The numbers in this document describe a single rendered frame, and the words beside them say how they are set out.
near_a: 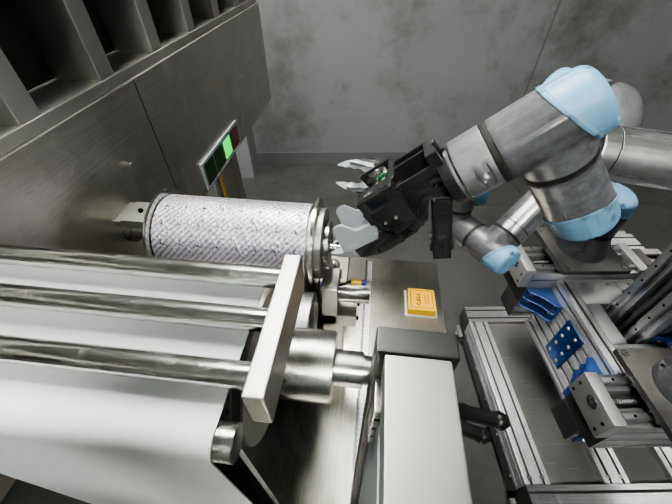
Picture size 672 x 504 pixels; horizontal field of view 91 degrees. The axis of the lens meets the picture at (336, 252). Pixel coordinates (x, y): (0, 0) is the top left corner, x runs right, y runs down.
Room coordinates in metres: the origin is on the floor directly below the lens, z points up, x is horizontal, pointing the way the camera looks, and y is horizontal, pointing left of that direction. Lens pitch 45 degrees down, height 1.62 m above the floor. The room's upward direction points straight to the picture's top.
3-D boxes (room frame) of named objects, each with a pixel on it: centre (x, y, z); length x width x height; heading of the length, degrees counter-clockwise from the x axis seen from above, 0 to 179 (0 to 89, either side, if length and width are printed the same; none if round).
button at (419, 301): (0.53, -0.22, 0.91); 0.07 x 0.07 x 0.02; 84
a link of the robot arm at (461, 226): (0.66, -0.31, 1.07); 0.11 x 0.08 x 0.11; 30
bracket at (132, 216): (0.43, 0.32, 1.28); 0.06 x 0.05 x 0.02; 84
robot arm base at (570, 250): (0.83, -0.85, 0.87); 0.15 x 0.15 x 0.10
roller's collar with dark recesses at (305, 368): (0.14, 0.03, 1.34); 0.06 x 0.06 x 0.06; 84
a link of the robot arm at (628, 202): (0.84, -0.85, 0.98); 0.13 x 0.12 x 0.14; 30
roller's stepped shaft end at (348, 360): (0.14, -0.03, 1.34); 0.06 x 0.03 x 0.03; 84
